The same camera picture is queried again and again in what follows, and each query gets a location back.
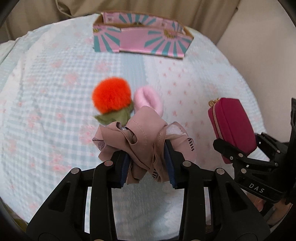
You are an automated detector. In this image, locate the dusty pink fabric scrunchie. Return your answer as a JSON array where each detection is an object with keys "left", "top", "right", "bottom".
[{"left": 92, "top": 106, "right": 197, "bottom": 184}]

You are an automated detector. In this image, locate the orange fluffy pompom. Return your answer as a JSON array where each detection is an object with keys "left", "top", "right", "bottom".
[{"left": 92, "top": 77, "right": 133, "bottom": 126}]

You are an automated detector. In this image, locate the pink teal cardboard box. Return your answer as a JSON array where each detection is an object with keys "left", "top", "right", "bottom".
[{"left": 93, "top": 11, "right": 194, "bottom": 59}]

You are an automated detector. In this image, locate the magenta zip pouch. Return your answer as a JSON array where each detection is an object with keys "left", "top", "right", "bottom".
[{"left": 208, "top": 98, "right": 257, "bottom": 164}]

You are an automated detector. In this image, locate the beige curtain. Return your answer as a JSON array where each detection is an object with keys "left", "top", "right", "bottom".
[{"left": 0, "top": 0, "right": 241, "bottom": 45}]

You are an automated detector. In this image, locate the person's right hand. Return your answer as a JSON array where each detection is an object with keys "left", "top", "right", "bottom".
[{"left": 248, "top": 195, "right": 293, "bottom": 232}]

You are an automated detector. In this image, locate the light blue checkered bedspread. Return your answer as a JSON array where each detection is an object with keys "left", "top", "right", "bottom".
[{"left": 1, "top": 16, "right": 264, "bottom": 221}]

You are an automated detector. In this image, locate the pink fuzzy scrunchie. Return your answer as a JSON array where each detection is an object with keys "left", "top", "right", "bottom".
[{"left": 133, "top": 85, "right": 164, "bottom": 117}]

